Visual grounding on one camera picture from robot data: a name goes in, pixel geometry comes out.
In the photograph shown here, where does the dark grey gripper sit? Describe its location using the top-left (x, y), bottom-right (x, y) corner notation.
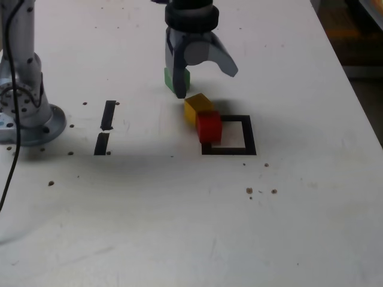
top-left (163, 26), bottom-right (239, 100)

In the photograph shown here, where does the green cube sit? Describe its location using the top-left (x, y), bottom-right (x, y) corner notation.
top-left (163, 66), bottom-right (192, 93)

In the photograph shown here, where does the yellow cube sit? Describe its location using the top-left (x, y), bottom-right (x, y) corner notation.
top-left (183, 93), bottom-right (215, 124)

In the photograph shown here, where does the red cube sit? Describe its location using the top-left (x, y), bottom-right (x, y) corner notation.
top-left (195, 110), bottom-right (223, 144)

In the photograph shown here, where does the black tape square outline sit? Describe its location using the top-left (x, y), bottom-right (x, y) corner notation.
top-left (200, 114), bottom-right (258, 157)

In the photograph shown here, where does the black tape strip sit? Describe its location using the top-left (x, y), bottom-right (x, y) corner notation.
top-left (93, 99), bottom-right (117, 157)

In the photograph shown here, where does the black cable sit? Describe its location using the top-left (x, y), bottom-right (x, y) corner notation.
top-left (0, 0), bottom-right (26, 212)

